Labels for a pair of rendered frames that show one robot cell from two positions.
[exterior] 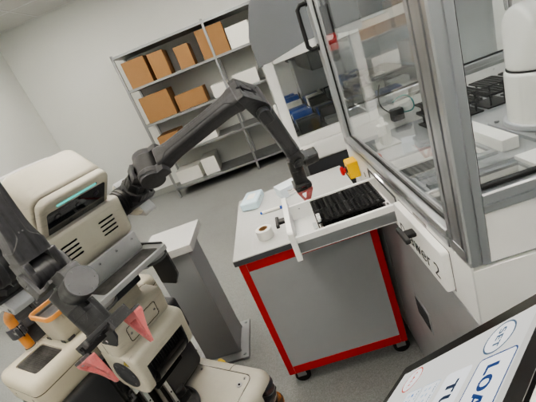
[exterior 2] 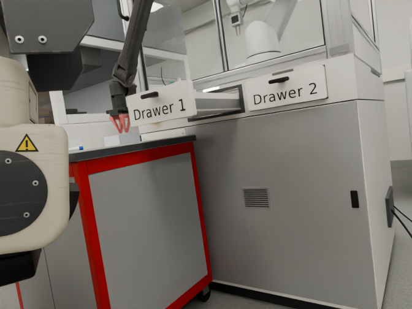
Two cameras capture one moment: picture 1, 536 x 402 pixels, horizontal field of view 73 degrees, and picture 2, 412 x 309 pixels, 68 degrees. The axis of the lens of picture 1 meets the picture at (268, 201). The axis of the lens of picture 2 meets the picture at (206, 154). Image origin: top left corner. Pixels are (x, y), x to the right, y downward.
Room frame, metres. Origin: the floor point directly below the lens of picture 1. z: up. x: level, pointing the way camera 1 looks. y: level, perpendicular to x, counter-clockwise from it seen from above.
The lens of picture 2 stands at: (0.50, 0.79, 0.76)
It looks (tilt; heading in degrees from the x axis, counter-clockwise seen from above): 4 degrees down; 299
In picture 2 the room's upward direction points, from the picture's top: 8 degrees counter-clockwise
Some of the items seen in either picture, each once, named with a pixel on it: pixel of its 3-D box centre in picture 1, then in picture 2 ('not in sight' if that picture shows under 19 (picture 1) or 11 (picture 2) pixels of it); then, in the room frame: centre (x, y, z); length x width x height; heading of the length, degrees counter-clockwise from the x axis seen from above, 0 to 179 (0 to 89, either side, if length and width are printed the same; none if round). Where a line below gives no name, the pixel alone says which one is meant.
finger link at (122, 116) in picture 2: (305, 192); (122, 121); (1.40, -0.16, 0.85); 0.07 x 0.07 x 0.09; 2
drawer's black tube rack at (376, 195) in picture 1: (346, 208); not in sight; (1.09, -0.24, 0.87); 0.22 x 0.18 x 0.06; 84
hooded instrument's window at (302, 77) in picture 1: (342, 65); (61, 106); (2.75, -0.89, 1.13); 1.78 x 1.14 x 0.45; 174
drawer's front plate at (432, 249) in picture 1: (420, 241); (283, 89); (0.77, -0.32, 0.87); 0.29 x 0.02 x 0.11; 174
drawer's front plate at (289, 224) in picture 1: (290, 226); (159, 105); (1.12, -0.04, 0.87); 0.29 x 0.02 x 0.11; 174
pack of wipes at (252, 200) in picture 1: (252, 199); not in sight; (1.74, 0.07, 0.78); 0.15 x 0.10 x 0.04; 160
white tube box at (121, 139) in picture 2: not in sight; (122, 139); (1.39, -0.13, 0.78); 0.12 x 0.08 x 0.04; 92
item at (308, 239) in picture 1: (349, 209); (196, 106); (1.09, -0.25, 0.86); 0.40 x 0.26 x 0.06; 84
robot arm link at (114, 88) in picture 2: (296, 163); (118, 89); (1.40, -0.16, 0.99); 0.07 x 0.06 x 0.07; 97
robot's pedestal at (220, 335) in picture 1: (199, 296); not in sight; (1.72, 0.54, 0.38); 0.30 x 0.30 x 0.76; 84
